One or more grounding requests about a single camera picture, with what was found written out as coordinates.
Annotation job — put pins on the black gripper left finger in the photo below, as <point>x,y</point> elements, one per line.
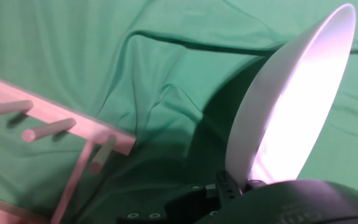
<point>191,205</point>

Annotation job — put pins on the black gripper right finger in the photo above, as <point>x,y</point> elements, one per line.
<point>256,183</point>

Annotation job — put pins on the white round dish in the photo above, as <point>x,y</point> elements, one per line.
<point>291,109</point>

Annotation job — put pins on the wooden peg dish rack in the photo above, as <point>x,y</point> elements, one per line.
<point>57,116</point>

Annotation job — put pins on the green cloth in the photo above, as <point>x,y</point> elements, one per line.
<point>73,46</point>

